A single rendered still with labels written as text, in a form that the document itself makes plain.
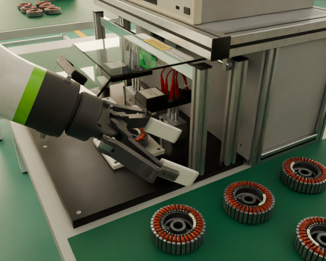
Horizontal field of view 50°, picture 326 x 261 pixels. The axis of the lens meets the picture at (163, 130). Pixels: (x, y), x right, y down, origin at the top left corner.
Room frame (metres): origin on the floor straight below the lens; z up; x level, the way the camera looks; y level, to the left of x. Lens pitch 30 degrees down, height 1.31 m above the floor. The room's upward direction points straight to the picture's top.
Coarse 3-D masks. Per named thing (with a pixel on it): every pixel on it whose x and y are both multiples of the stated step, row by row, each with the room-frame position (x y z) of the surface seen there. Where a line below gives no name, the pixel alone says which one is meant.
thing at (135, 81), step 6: (144, 72) 1.08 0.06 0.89; (150, 72) 1.09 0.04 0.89; (114, 78) 1.03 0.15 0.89; (120, 78) 1.03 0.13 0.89; (126, 78) 1.05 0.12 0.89; (132, 78) 1.11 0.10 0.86; (138, 78) 1.08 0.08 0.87; (108, 84) 1.02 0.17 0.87; (132, 84) 1.11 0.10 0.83; (138, 84) 1.08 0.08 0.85; (138, 90) 1.08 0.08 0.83
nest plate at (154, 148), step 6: (150, 138) 0.85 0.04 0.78; (96, 144) 0.82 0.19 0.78; (150, 144) 0.82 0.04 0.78; (156, 144) 0.82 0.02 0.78; (150, 150) 0.79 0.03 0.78; (156, 150) 0.79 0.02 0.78; (162, 150) 0.79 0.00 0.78; (108, 156) 0.76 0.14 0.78; (108, 162) 0.75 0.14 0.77; (114, 162) 0.73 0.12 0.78; (114, 168) 0.72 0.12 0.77
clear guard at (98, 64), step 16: (80, 48) 0.78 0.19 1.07; (96, 48) 0.78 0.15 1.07; (112, 48) 0.78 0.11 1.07; (128, 48) 0.78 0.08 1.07; (144, 48) 0.78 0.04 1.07; (176, 48) 0.78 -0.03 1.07; (80, 64) 0.72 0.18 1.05; (96, 64) 0.68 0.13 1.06; (112, 64) 0.67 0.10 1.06; (128, 64) 0.67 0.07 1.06; (144, 64) 0.67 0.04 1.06; (160, 64) 0.67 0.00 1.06; (176, 64) 0.68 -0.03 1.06; (96, 80) 0.63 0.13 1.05
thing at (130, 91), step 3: (126, 87) 1.12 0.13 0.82; (129, 87) 1.12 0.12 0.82; (132, 87) 1.11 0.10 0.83; (141, 87) 1.12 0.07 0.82; (126, 90) 1.11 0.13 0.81; (129, 90) 1.09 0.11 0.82; (132, 90) 1.09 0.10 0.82; (135, 90) 1.09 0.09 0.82; (126, 93) 1.11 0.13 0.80; (129, 93) 1.09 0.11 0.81; (132, 93) 1.07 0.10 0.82; (135, 93) 1.06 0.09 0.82; (126, 96) 1.11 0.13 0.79; (129, 96) 1.09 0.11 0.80; (132, 96) 1.07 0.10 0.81; (135, 96) 1.06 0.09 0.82; (126, 99) 1.11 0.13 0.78; (129, 99) 1.09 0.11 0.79; (132, 99) 1.07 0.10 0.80; (129, 102) 1.09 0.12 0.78; (132, 102) 1.07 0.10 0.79; (135, 102) 1.06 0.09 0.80; (132, 105) 1.07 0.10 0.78
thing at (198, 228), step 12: (156, 216) 0.53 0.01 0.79; (168, 216) 0.54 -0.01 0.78; (180, 216) 0.55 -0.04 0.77; (192, 216) 0.53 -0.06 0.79; (156, 228) 0.50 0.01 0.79; (168, 228) 0.52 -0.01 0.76; (180, 228) 0.51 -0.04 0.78; (192, 228) 0.50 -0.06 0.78; (204, 228) 0.51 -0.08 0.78; (156, 240) 0.48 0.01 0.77; (168, 240) 0.47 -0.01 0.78; (180, 240) 0.47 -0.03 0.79; (192, 240) 0.47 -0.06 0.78; (168, 252) 0.47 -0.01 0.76
